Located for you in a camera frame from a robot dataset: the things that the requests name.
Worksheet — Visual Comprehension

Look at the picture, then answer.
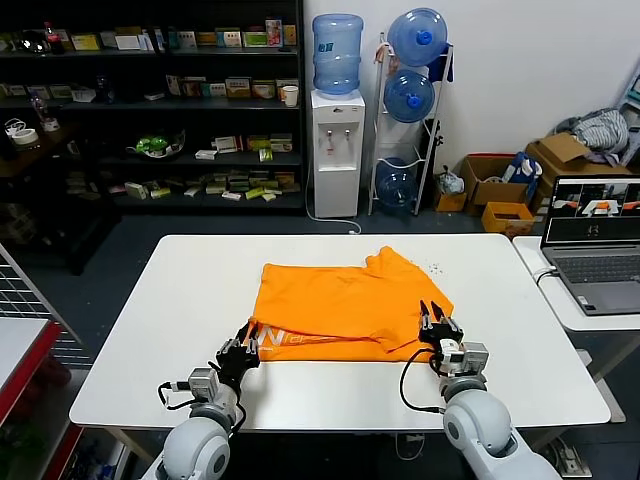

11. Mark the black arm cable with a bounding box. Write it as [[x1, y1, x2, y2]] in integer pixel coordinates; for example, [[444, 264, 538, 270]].
[[399, 347, 446, 414], [158, 381, 194, 411]]

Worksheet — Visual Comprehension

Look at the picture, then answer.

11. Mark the red-edged white table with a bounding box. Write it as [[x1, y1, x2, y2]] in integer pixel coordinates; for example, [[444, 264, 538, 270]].
[[0, 316, 86, 480]]

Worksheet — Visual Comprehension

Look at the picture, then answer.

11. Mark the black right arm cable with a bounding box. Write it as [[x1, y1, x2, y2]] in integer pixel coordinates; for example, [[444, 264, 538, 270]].
[[399, 347, 446, 414]]

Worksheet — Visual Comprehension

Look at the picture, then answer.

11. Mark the dark blue cloth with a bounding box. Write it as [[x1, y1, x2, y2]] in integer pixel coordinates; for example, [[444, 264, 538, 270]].
[[427, 42, 456, 84]]

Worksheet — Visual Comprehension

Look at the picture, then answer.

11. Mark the small orange cardboard box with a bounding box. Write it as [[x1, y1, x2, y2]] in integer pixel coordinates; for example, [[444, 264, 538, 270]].
[[433, 189, 469, 214]]

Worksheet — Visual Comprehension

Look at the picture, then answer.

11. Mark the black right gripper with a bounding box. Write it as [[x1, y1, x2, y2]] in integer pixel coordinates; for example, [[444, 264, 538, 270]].
[[418, 299, 464, 361]]

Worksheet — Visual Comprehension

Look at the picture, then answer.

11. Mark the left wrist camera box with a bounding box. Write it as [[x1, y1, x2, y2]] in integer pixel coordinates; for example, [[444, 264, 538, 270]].
[[187, 367, 221, 401]]

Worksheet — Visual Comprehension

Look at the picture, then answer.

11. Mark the beige cloth strip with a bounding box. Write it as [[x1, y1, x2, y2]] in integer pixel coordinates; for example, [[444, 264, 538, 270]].
[[373, 42, 399, 75]]

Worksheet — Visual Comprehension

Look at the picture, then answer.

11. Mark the blue and white bag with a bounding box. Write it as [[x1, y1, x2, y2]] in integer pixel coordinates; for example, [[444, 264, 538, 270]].
[[502, 151, 544, 201]]

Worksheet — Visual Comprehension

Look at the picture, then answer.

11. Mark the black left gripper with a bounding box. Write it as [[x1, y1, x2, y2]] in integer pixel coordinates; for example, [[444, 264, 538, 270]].
[[215, 322, 261, 386]]

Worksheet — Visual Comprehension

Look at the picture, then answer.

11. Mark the dark blue bottle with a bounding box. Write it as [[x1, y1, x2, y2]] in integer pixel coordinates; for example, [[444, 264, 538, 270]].
[[94, 74, 116, 104]]

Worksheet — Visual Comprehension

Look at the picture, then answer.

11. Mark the upright blue water bottle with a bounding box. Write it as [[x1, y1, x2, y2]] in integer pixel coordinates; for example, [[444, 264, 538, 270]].
[[312, 13, 365, 98]]

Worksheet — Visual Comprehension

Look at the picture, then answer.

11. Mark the white wire grid panel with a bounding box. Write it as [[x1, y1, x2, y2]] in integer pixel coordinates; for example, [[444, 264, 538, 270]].
[[0, 242, 94, 369]]

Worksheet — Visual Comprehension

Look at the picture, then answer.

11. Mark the large flapped cardboard box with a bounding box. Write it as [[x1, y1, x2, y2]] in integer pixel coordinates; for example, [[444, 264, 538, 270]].
[[524, 131, 634, 216]]

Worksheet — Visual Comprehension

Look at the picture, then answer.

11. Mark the white power strip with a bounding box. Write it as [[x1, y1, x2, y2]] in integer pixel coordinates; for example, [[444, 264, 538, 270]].
[[549, 444, 582, 475]]

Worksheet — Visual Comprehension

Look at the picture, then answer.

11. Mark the large white table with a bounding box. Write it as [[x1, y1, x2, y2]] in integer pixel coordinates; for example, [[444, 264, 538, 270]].
[[69, 233, 612, 469]]

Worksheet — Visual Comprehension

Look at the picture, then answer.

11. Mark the grey open laptop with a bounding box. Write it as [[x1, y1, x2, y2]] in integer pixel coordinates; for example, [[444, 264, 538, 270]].
[[541, 177, 640, 317]]

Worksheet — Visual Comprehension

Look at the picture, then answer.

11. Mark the yellow cardboard box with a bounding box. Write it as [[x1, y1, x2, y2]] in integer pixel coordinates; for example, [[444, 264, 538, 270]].
[[481, 201, 536, 237]]

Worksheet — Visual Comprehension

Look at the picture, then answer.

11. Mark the bowl with green items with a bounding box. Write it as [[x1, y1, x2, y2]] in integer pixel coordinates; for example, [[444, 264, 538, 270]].
[[125, 127, 188, 161]]

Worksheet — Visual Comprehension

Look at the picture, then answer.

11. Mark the orange t-shirt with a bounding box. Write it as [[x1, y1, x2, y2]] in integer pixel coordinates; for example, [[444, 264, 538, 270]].
[[248, 245, 456, 364]]

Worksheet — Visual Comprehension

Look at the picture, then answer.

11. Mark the grey clothes pile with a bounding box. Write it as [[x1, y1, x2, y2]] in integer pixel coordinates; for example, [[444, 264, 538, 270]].
[[553, 107, 630, 166]]

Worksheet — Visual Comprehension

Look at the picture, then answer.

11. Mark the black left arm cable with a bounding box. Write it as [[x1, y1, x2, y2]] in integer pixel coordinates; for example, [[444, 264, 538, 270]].
[[158, 381, 194, 411]]

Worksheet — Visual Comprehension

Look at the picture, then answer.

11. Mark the cola bottle red label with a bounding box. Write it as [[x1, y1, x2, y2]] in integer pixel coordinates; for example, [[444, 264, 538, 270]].
[[43, 20, 66, 55]]

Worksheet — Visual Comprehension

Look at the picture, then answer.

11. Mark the white cable with plug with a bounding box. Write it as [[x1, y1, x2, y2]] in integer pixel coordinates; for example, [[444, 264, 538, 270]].
[[396, 432, 426, 462]]

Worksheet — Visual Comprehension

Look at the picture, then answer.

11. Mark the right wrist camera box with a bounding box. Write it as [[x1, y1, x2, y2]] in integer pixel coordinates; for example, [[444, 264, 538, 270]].
[[438, 339, 490, 377]]

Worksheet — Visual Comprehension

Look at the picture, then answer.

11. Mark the large plain white box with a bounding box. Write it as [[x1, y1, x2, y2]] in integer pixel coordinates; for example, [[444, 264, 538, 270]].
[[115, 33, 150, 52]]

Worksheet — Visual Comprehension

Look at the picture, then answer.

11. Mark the pale grey metal frame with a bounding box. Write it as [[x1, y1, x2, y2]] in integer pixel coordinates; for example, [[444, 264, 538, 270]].
[[617, 64, 640, 131]]

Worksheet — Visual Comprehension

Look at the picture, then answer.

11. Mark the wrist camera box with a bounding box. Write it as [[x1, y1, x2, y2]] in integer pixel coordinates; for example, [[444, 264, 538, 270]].
[[187, 367, 221, 401], [438, 339, 490, 377]]

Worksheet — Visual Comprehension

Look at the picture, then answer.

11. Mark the tan printed box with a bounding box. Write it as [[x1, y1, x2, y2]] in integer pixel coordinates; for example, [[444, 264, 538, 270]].
[[225, 76, 253, 99]]

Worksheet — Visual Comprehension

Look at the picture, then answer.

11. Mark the shiny glass bowl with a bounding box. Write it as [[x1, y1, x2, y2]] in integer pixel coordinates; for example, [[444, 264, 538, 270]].
[[19, 28, 51, 53]]

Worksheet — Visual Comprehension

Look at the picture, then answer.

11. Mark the white metal bottle rack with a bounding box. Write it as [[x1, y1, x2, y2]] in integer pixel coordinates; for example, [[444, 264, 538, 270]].
[[368, 32, 455, 217]]

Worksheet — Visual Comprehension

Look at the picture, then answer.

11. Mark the crumpled plastic bag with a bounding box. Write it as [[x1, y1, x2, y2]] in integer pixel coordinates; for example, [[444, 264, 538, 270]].
[[437, 167, 466, 196]]

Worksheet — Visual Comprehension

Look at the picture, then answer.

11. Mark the small white side table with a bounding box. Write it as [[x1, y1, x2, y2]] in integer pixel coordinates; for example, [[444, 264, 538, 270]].
[[512, 235, 640, 425]]

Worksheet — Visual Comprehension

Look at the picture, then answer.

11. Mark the clear bottle pink label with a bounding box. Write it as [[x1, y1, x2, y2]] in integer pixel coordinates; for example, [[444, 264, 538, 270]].
[[30, 93, 62, 133]]

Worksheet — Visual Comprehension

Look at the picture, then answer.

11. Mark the open red-rimmed cardboard box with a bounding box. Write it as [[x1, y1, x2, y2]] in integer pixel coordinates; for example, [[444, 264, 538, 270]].
[[459, 153, 531, 219]]

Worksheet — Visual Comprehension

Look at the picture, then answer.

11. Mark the white dispenser power cord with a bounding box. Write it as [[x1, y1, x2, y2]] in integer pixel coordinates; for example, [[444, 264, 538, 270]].
[[304, 159, 363, 236]]

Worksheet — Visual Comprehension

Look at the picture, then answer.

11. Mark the black shelving unit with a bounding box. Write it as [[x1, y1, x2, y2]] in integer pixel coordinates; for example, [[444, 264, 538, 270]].
[[0, 0, 306, 219]]

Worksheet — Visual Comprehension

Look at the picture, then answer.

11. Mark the white water dispenser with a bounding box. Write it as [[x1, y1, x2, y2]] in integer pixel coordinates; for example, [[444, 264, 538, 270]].
[[310, 88, 366, 220]]

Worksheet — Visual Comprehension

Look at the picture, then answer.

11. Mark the dark brown desk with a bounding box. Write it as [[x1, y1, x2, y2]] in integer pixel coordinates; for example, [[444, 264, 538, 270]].
[[0, 122, 124, 277]]

